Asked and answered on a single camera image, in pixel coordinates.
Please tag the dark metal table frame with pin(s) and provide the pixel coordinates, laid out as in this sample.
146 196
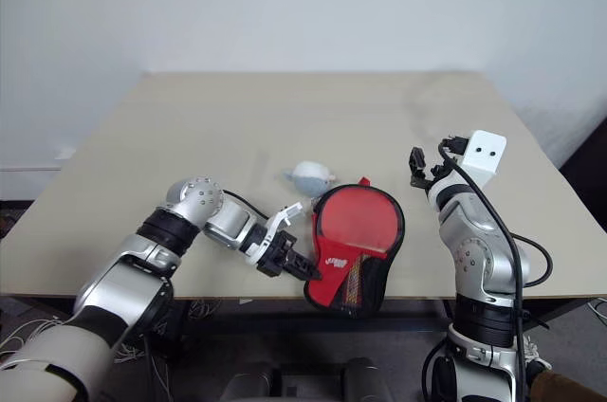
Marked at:
408 309

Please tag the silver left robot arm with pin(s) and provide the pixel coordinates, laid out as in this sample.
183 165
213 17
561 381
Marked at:
142 288

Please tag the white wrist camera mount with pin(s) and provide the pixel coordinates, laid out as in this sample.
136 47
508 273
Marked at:
483 155
280 219

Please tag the red table tennis paddle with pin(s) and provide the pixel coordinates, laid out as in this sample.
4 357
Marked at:
355 217

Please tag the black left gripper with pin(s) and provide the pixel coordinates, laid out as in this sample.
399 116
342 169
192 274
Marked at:
276 255

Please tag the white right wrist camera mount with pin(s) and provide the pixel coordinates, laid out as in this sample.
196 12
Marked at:
483 155

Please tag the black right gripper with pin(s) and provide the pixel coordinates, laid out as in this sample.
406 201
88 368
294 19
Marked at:
443 167

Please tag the dark furniture piece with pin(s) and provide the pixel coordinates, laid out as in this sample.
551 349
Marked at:
590 184

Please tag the dark grey rounded shape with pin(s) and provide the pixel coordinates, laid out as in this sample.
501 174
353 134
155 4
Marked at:
251 383
367 380

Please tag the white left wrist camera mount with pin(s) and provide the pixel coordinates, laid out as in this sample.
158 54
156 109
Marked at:
280 219

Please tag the red and black paddle case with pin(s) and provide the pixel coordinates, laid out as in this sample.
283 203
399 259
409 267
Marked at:
332 288

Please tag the white and grey plush toy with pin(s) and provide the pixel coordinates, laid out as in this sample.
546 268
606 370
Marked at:
308 179

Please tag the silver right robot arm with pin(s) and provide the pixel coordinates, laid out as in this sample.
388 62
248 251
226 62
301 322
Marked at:
479 241

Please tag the brown object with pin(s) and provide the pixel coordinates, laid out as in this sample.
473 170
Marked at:
569 390

